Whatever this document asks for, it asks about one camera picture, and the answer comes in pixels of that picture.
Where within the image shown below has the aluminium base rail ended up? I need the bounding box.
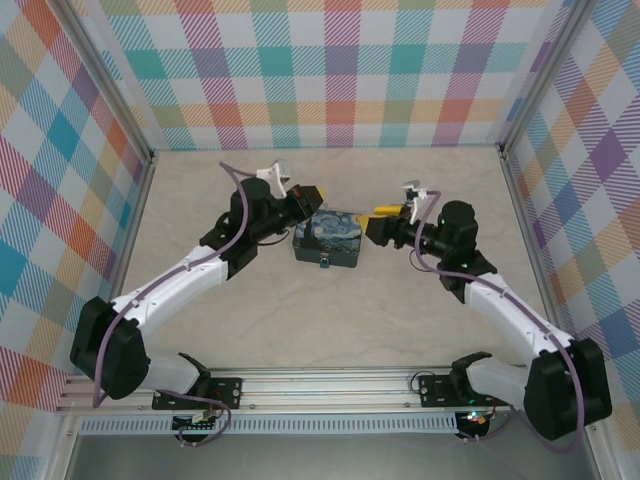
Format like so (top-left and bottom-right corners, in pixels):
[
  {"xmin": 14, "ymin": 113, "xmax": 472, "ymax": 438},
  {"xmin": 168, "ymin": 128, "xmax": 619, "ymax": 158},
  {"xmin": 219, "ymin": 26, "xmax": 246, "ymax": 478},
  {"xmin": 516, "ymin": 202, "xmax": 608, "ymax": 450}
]
[{"xmin": 54, "ymin": 367, "xmax": 532, "ymax": 414}]

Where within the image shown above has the small black controller board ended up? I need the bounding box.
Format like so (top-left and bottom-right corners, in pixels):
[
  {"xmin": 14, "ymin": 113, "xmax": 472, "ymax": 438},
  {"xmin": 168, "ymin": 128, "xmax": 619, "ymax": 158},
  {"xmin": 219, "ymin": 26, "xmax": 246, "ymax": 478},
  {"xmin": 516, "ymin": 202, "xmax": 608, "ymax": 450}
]
[
  {"xmin": 453, "ymin": 408, "xmax": 490, "ymax": 432},
  {"xmin": 172, "ymin": 412, "xmax": 222, "ymax": 434}
]

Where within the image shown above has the slotted white cable duct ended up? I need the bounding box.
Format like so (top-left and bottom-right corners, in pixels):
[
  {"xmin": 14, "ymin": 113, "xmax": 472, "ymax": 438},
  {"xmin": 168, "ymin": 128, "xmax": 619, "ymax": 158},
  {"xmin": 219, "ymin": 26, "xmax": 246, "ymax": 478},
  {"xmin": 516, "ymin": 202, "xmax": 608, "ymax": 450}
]
[{"xmin": 79, "ymin": 413, "xmax": 461, "ymax": 436}]

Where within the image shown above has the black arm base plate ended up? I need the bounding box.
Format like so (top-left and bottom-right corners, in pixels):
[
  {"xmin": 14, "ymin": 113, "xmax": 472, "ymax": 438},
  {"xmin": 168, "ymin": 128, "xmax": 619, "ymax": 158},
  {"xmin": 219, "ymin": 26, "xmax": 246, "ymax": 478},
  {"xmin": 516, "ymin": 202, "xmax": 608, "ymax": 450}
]
[
  {"xmin": 151, "ymin": 377, "xmax": 244, "ymax": 412},
  {"xmin": 417, "ymin": 372, "xmax": 501, "ymax": 409}
]

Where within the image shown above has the aluminium frame post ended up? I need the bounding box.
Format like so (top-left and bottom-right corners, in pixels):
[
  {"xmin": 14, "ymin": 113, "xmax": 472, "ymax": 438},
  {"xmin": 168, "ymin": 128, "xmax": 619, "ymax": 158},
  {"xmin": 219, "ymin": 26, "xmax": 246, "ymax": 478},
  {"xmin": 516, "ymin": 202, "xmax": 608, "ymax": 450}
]
[
  {"xmin": 497, "ymin": 0, "xmax": 599, "ymax": 156},
  {"xmin": 58, "ymin": 0, "xmax": 156, "ymax": 157}
]

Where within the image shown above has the starry night tin box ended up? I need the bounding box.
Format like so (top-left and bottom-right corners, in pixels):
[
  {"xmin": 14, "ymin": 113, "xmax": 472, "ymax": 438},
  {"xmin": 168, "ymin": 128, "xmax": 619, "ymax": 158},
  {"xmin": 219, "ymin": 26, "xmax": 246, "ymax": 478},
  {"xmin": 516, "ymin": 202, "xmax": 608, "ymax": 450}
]
[{"xmin": 292, "ymin": 209, "xmax": 367, "ymax": 269}]

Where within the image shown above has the purple cable loop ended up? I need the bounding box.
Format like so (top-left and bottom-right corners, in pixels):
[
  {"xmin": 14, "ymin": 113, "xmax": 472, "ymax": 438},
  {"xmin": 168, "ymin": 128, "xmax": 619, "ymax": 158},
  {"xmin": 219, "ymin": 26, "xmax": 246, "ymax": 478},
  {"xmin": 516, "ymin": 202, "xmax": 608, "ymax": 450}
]
[{"xmin": 172, "ymin": 392, "xmax": 234, "ymax": 449}]

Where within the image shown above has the grey metal base panel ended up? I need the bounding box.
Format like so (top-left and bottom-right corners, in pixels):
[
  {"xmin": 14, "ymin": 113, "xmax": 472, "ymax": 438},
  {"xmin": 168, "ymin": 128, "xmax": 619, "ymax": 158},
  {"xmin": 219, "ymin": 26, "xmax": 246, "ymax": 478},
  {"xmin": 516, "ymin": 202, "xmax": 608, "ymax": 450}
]
[{"xmin": 64, "ymin": 432, "xmax": 601, "ymax": 480}]

